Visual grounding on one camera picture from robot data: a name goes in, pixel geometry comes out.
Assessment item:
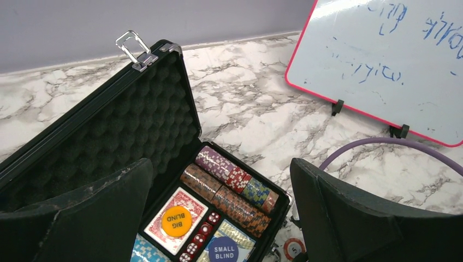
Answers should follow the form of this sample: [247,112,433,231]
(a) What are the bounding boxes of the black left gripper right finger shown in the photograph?
[290,158,462,261]

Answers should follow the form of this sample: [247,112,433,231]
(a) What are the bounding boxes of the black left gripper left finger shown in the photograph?
[1,158,153,261]

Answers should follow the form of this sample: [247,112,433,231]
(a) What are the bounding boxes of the brown poker chip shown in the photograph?
[283,237,306,261]

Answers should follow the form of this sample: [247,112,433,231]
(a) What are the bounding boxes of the orange dealer button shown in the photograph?
[161,206,193,237]

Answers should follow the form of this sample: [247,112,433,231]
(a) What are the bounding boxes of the red playing card deck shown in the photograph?
[143,187,209,255]

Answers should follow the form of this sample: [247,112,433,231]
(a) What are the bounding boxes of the blue playing card deck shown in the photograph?
[197,219,256,262]

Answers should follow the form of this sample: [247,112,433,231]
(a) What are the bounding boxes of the black aluminium poker case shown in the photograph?
[1,31,292,261]

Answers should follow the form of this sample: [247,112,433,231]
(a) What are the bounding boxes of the blue dealer button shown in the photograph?
[208,236,239,262]

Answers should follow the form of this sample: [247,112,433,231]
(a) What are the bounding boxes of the light blue chip stack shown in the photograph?
[130,234,171,262]

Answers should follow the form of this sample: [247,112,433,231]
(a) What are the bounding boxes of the whiteboard stand foot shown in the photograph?
[389,124,409,139]
[331,99,344,116]

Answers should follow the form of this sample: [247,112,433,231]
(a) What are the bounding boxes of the brown orange chip stack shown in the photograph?
[180,164,271,237]

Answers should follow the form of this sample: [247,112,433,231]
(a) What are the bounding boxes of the red dice row in case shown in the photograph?
[179,211,221,262]

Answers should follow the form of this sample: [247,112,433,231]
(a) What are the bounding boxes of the purple white chip stack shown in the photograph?
[195,145,280,215]

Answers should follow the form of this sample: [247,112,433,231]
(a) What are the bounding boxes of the pink framed whiteboard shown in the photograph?
[285,1,462,147]

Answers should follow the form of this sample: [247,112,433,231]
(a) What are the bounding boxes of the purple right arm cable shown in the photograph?
[319,136,463,178]

